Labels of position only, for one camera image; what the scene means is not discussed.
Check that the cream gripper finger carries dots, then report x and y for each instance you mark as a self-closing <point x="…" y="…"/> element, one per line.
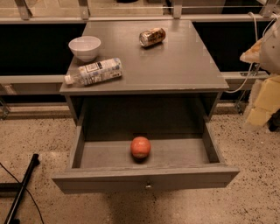
<point x="252" y="55"/>
<point x="264" y="101"/>

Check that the red apple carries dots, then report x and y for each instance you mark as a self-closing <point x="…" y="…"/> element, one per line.
<point x="140" y="147"/>

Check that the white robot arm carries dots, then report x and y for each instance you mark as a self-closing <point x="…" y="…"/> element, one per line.
<point x="270" y="49"/>

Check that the grey cabinet with counter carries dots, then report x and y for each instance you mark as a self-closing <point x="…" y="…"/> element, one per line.
<point x="181" y="64"/>

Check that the grey open top drawer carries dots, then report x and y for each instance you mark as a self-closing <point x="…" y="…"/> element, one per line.
<point x="173" y="164"/>

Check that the brown soda can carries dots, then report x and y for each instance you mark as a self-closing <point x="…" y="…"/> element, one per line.
<point x="151" y="37"/>

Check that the clear plastic water bottle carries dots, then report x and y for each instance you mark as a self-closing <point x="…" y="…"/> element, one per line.
<point x="95" y="72"/>

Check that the white ceramic bowl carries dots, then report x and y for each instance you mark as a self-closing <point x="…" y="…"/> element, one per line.
<point x="85" y="48"/>

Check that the black stand leg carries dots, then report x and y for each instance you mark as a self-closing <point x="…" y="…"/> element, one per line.
<point x="17" y="190"/>

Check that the metal window railing frame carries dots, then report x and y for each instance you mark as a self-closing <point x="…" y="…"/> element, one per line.
<point x="82" y="11"/>

